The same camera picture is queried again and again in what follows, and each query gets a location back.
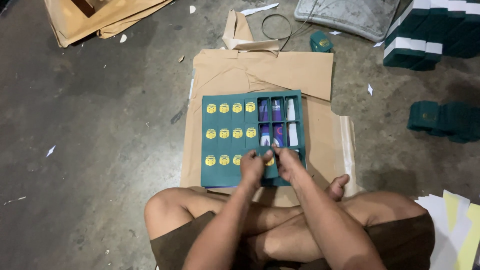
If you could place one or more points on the person's left hand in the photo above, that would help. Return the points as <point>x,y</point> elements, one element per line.
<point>251,170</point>

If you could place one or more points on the person's right hand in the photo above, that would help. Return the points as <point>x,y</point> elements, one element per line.
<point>290,167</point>

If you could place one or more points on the person's left fingers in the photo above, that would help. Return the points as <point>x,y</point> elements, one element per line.
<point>258,155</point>

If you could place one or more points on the person's right fingers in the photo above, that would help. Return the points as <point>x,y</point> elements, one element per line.
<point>282,153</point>

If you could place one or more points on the small green card cutout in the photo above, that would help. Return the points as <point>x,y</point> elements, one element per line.
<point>270,173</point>

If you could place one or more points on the purple white printed sheet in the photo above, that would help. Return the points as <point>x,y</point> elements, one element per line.
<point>277,133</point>

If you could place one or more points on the brown paper floor mat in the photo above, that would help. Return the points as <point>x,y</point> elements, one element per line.
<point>318,150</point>

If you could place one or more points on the green die-cut sheet yellow logos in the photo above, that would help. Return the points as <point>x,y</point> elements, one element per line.
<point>225,131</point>

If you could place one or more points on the creased brown kraft paper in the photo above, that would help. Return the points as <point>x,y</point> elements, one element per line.
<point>270,71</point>

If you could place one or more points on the person's left leg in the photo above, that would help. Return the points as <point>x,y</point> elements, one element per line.
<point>176,210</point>

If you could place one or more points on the person's leg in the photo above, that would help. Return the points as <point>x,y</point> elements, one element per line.
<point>176,210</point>
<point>378,210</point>

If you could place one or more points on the white paper scrap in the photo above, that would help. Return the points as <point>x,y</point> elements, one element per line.
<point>50,150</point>
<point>378,44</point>
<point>192,9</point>
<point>123,38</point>
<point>370,89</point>

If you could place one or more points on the person's right leg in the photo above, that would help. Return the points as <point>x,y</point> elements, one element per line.
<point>378,210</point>

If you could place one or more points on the small bundle of green cards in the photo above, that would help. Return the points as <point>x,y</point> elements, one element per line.
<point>321,42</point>

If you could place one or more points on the folded brown paper piece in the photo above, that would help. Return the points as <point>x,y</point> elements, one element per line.
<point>240,35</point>

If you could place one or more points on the white paper strip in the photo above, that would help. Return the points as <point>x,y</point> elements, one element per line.
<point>259,9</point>

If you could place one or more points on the grey plastic tray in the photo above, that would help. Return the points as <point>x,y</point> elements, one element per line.
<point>348,17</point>

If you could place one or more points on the brown shorts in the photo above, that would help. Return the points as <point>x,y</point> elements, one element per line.
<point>405,243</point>

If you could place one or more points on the pile of green cutouts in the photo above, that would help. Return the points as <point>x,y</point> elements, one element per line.
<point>446,120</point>

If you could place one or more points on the pile of white yellow paper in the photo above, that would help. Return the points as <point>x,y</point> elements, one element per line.
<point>453,228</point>

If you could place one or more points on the stacks of green white cards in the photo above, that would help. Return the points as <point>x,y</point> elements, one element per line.
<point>431,33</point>

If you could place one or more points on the flattened brown cardboard box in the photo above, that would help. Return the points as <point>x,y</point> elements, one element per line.
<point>93,18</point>

